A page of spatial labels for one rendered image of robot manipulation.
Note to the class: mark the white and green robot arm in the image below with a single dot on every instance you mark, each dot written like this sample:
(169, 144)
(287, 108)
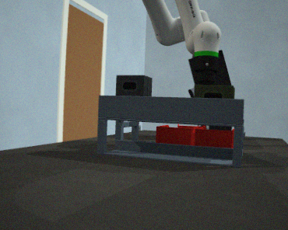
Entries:
(191, 27)

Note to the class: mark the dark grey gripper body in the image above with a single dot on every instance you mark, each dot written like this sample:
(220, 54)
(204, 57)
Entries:
(205, 78)

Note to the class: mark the dark grey metal shelf rack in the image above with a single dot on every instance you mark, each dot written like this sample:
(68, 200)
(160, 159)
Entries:
(171, 110)

